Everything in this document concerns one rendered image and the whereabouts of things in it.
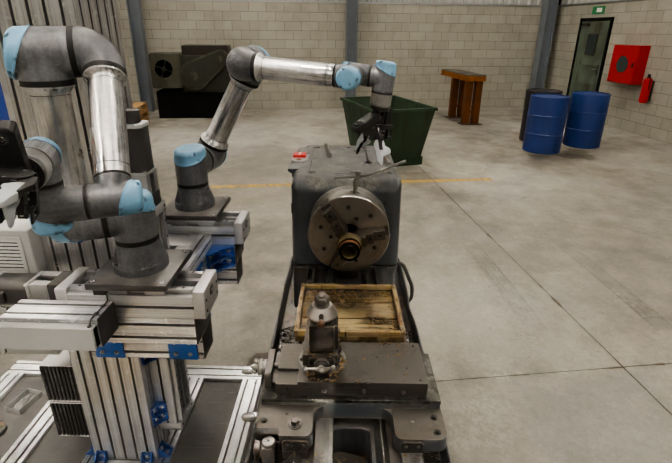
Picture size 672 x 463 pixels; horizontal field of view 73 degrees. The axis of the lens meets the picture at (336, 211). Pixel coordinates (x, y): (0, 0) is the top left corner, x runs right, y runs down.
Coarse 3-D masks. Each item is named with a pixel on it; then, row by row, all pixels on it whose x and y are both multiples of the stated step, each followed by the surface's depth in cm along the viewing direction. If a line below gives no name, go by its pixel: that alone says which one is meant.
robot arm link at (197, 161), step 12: (192, 144) 174; (180, 156) 166; (192, 156) 166; (204, 156) 170; (180, 168) 168; (192, 168) 168; (204, 168) 171; (180, 180) 170; (192, 180) 169; (204, 180) 172
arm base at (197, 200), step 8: (200, 184) 171; (208, 184) 176; (184, 192) 171; (192, 192) 171; (200, 192) 172; (208, 192) 175; (176, 200) 174; (184, 200) 171; (192, 200) 171; (200, 200) 173; (208, 200) 174; (176, 208) 174; (184, 208) 171; (192, 208) 171; (200, 208) 172; (208, 208) 175
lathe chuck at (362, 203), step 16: (336, 192) 174; (320, 208) 170; (336, 208) 169; (352, 208) 169; (368, 208) 169; (320, 224) 172; (368, 224) 172; (384, 224) 172; (320, 240) 174; (336, 240) 174; (384, 240) 174; (320, 256) 177; (368, 256) 177
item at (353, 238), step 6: (342, 234) 164; (348, 234) 164; (354, 234) 164; (342, 240) 161; (348, 240) 160; (354, 240) 161; (360, 240) 165; (342, 246) 159; (354, 246) 159; (360, 246) 162; (342, 252) 160; (348, 252) 165; (354, 252) 164; (342, 258) 161; (348, 258) 161; (354, 258) 161
